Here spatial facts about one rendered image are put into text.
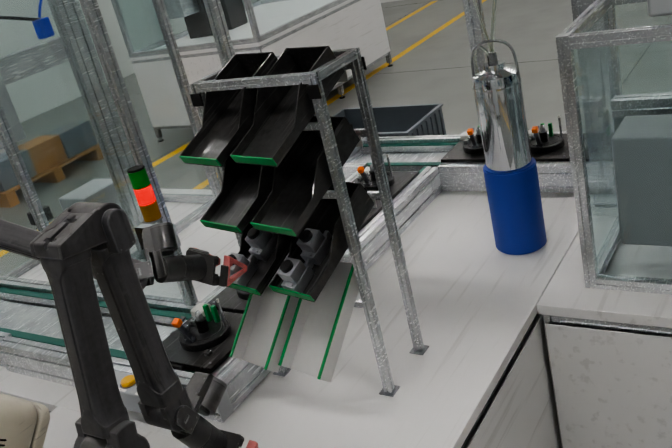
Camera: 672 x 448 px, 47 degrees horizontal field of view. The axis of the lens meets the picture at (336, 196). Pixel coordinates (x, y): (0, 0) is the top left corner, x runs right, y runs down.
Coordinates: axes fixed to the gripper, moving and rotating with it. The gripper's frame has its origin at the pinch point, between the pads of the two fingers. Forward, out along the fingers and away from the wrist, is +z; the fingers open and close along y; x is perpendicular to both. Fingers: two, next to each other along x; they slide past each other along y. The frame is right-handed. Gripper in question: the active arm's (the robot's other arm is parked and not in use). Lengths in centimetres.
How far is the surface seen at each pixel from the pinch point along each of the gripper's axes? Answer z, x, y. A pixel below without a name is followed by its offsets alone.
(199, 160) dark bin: -13.0, -23.9, -2.2
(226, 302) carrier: 28.1, 18.1, 33.3
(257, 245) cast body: 4.5, -5.0, -3.8
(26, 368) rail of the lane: -7, 45, 81
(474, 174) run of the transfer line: 125, -25, 15
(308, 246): 6.2, -7.0, -18.6
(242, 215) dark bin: -2.1, -12.3, -5.1
